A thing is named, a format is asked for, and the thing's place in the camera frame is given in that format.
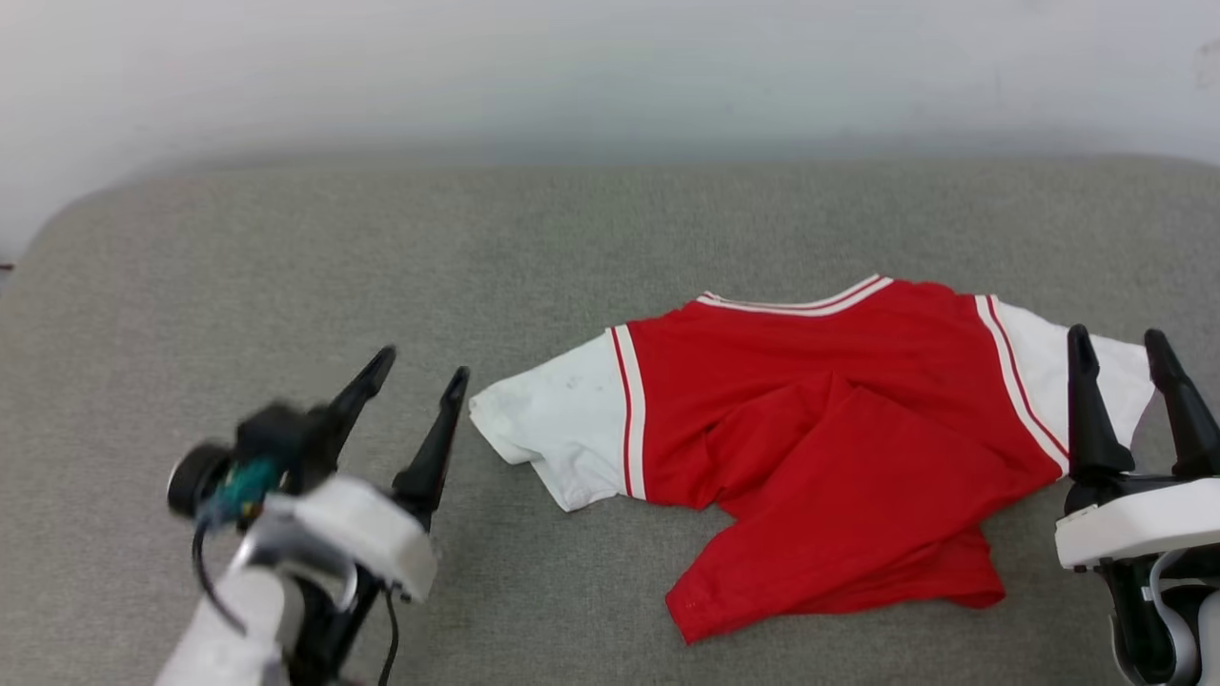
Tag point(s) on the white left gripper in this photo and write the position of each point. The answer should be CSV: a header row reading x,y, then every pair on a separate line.
x,y
362,524

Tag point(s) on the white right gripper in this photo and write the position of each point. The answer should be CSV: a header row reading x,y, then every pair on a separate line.
x,y
1144,524

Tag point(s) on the red and white t-shirt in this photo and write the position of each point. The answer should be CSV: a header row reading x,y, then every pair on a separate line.
x,y
810,410

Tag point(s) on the white and grey right robot arm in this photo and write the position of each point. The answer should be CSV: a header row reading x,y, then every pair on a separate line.
x,y
1139,619

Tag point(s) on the grey fabric sofa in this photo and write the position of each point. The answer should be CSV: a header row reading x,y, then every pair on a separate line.
x,y
238,267

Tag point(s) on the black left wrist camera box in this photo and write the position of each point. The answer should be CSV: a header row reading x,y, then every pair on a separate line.
x,y
272,443

